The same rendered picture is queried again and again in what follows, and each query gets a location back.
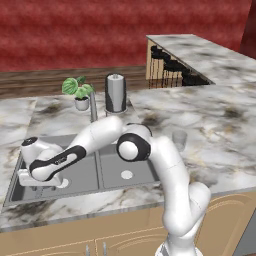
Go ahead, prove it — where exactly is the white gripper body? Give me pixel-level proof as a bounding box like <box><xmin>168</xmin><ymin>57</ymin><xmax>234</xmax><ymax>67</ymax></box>
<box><xmin>16</xmin><ymin>167</ymin><xmax>65</xmax><ymax>189</ymax></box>

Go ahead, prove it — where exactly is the grey double basin sink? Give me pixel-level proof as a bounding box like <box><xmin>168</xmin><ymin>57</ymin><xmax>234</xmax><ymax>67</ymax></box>
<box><xmin>2</xmin><ymin>132</ymin><xmax>162</xmax><ymax>205</ymax></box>

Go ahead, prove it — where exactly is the grey sink tap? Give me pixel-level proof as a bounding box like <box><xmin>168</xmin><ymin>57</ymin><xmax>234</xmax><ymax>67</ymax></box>
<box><xmin>88</xmin><ymin>91</ymin><xmax>100</xmax><ymax>123</ymax></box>

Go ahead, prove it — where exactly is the clear glass cup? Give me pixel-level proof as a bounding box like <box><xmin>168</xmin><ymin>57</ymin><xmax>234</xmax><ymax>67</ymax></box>
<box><xmin>171</xmin><ymin>129</ymin><xmax>189</xmax><ymax>153</ymax></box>

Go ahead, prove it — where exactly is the tan cupboard door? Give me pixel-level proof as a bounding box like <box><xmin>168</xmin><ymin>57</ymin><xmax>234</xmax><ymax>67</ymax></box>
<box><xmin>94</xmin><ymin>225</ymin><xmax>168</xmax><ymax>256</ymax></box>
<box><xmin>195</xmin><ymin>192</ymin><xmax>256</xmax><ymax>256</ymax></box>
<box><xmin>0</xmin><ymin>237</ymin><xmax>96</xmax><ymax>256</ymax></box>

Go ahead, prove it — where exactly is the green plant in white pot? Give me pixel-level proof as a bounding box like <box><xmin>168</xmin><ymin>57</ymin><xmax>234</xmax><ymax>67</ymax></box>
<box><xmin>61</xmin><ymin>75</ymin><xmax>97</xmax><ymax>112</ymax></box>

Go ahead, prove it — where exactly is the paper towel roll holder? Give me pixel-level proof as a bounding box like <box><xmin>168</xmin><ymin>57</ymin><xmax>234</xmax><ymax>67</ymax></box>
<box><xmin>103</xmin><ymin>72</ymin><xmax>129</xmax><ymax>117</ymax></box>

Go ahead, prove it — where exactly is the grey appliance front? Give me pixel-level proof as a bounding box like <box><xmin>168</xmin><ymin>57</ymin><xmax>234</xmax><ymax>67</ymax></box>
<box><xmin>233</xmin><ymin>216</ymin><xmax>256</xmax><ymax>256</ymax></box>

